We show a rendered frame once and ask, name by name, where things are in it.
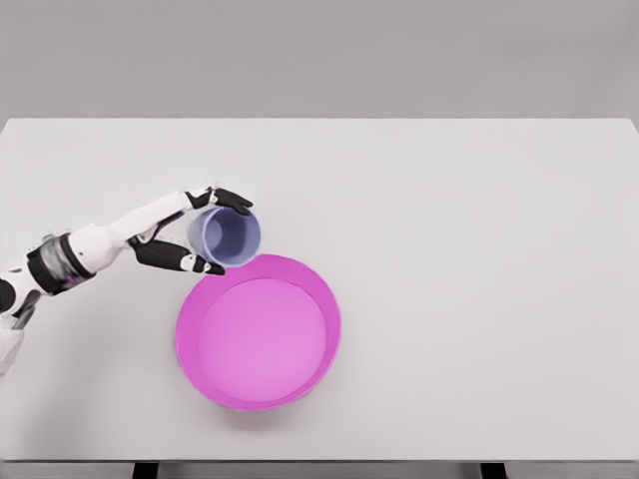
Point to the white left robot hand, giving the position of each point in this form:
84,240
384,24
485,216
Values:
145,219

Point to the lavender blue cup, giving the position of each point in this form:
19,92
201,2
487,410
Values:
230,236

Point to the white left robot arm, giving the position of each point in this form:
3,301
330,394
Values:
55,259

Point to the pink round plate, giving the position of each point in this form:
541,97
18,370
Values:
259,333

